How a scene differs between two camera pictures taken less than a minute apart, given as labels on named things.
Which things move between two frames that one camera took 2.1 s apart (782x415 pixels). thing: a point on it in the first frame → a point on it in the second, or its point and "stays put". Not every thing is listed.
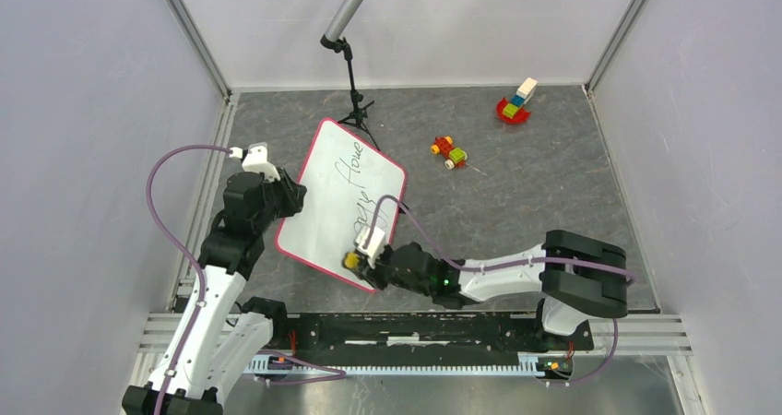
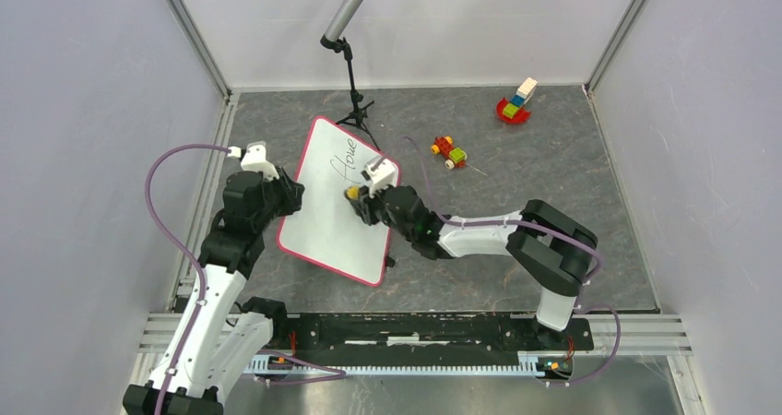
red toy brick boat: x=514 y=111 stays put
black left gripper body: x=282 y=198 stays put
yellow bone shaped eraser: x=350 y=260 → x=352 y=192
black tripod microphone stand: x=359 y=116 stays put
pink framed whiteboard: x=344 y=178 stays put
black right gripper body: x=381 y=275 → x=372 y=209
